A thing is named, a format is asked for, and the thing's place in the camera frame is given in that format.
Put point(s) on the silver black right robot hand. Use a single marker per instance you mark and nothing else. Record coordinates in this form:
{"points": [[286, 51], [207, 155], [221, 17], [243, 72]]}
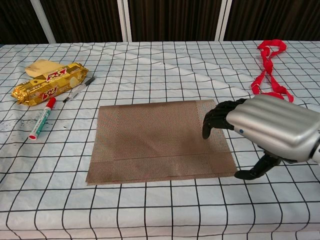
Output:
{"points": [[275, 125]]}

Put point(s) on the brown woven placemat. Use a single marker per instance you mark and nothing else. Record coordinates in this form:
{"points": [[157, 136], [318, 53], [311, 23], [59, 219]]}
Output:
{"points": [[155, 140]]}

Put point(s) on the white black-checked tablecloth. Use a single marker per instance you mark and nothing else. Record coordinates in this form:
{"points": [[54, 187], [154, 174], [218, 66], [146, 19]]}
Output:
{"points": [[160, 207]]}

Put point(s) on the clear pen with black cap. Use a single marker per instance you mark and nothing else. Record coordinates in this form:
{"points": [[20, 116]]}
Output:
{"points": [[75, 93]]}

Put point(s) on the gold biscuit packet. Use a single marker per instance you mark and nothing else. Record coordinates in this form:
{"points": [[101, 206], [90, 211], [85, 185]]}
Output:
{"points": [[50, 83]]}

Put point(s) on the red-capped whiteboard marker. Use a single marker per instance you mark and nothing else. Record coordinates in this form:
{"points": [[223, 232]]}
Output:
{"points": [[41, 120]]}

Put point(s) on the white metal frame post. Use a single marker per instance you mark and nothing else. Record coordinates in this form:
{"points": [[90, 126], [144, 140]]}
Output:
{"points": [[223, 20], [127, 20], [42, 20]]}

